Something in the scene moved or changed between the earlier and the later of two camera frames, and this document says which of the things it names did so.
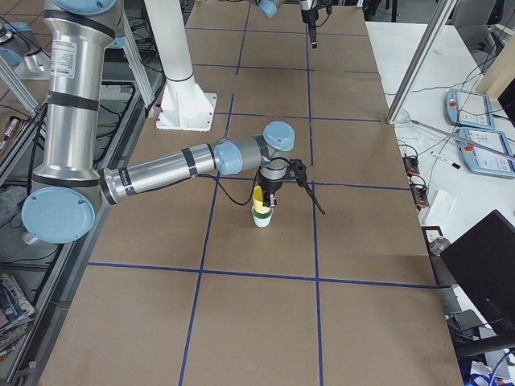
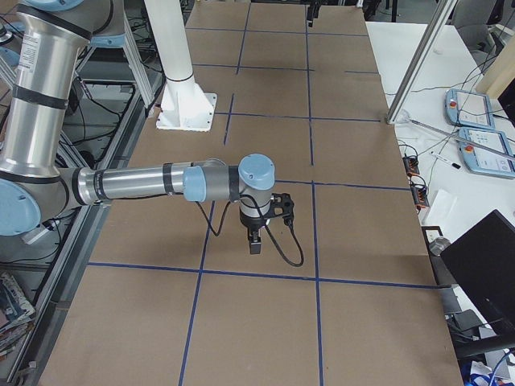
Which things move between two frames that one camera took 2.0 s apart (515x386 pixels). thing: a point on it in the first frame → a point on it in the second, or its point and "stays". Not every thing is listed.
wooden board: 502,71 stays
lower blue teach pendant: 487,152 stays
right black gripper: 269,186 → 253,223
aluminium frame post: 434,31 stays
